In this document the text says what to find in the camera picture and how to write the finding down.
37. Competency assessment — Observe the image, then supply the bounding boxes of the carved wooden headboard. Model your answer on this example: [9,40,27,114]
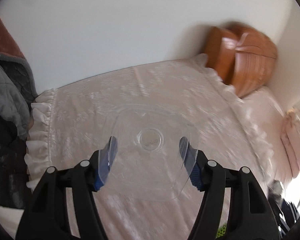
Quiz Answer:
[203,23,278,98]

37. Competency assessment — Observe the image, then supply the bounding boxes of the white lace table cover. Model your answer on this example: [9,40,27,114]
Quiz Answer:
[25,54,273,239]

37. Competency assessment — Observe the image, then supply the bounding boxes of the clear plastic lid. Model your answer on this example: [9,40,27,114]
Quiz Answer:
[100,105,199,201]

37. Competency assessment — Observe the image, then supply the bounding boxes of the pink bed sheet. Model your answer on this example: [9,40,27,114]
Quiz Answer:
[243,86,293,184]

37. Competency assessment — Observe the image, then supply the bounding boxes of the green plastic waste basket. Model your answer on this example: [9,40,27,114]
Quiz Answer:
[216,224,226,238]

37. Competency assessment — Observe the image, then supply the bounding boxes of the grey brown hanging clothes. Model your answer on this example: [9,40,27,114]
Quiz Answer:
[0,19,37,209]

